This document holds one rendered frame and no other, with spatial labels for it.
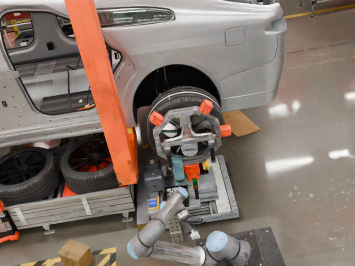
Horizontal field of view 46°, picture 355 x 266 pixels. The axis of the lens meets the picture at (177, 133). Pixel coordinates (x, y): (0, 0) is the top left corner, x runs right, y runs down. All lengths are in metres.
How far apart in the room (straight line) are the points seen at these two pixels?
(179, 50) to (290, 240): 1.84
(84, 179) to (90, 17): 1.58
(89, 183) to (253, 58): 1.82
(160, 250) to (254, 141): 2.34
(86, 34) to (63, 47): 2.57
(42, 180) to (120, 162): 0.91
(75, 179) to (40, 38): 2.18
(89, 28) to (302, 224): 2.40
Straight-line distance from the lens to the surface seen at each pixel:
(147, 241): 2.56
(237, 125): 4.96
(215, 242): 2.91
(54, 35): 5.42
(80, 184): 3.91
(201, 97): 3.38
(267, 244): 3.32
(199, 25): 3.46
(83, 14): 2.85
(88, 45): 2.93
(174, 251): 2.78
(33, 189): 4.06
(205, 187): 3.87
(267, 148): 4.61
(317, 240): 3.76
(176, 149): 3.61
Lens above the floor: 2.89
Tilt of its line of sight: 36 degrees down
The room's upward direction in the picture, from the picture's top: 10 degrees counter-clockwise
